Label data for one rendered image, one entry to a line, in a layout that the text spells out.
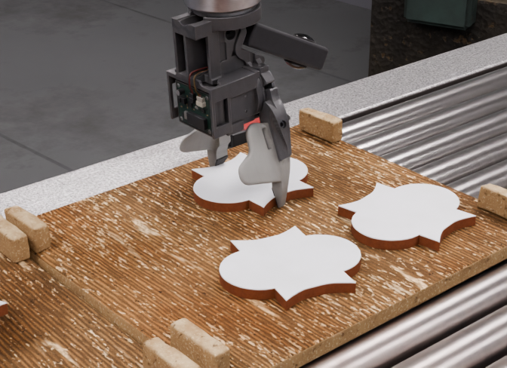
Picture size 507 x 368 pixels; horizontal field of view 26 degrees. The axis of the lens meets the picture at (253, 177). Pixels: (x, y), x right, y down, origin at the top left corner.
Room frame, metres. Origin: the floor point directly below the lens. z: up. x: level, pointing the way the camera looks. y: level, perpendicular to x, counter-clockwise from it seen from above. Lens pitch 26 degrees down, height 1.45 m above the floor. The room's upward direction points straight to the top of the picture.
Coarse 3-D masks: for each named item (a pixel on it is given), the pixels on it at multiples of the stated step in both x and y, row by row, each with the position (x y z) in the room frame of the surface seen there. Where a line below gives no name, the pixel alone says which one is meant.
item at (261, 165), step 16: (256, 128) 1.00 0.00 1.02; (256, 144) 0.99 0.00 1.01; (272, 144) 1.00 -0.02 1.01; (256, 160) 0.99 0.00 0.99; (272, 160) 1.00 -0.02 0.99; (288, 160) 1.00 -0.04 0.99; (240, 176) 0.97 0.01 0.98; (256, 176) 0.98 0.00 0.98; (272, 176) 0.99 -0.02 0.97; (288, 176) 1.00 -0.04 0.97
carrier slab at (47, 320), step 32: (0, 256) 0.90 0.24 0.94; (0, 288) 0.84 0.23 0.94; (32, 288) 0.84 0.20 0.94; (64, 288) 0.84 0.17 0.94; (0, 320) 0.79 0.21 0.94; (32, 320) 0.79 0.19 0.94; (64, 320) 0.79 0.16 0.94; (96, 320) 0.79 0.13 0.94; (0, 352) 0.74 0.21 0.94; (32, 352) 0.74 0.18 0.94; (64, 352) 0.74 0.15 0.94; (96, 352) 0.74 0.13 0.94; (128, 352) 0.74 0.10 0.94
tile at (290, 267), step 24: (264, 240) 0.91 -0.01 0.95; (288, 240) 0.91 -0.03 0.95; (312, 240) 0.91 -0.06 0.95; (336, 240) 0.91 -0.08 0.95; (240, 264) 0.86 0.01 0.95; (264, 264) 0.86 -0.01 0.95; (288, 264) 0.86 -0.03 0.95; (312, 264) 0.86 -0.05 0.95; (336, 264) 0.86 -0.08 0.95; (360, 264) 0.87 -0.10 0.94; (240, 288) 0.82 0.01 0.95; (264, 288) 0.82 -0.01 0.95; (288, 288) 0.82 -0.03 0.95; (312, 288) 0.82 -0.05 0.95; (336, 288) 0.83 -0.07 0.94
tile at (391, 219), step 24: (384, 192) 1.01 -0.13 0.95; (408, 192) 1.01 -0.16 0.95; (432, 192) 1.01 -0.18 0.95; (360, 216) 0.96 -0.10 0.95; (384, 216) 0.96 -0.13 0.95; (408, 216) 0.96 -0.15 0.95; (432, 216) 0.96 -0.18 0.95; (456, 216) 0.96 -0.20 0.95; (360, 240) 0.92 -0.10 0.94; (384, 240) 0.91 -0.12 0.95; (408, 240) 0.91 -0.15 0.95; (432, 240) 0.91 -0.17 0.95
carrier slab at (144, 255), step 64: (128, 192) 1.03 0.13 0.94; (192, 192) 1.03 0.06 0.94; (320, 192) 1.03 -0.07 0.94; (64, 256) 0.90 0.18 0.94; (128, 256) 0.90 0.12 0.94; (192, 256) 0.90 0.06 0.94; (384, 256) 0.90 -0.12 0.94; (448, 256) 0.90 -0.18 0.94; (128, 320) 0.79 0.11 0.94; (192, 320) 0.79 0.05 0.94; (256, 320) 0.79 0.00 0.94; (320, 320) 0.79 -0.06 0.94; (384, 320) 0.81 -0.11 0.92
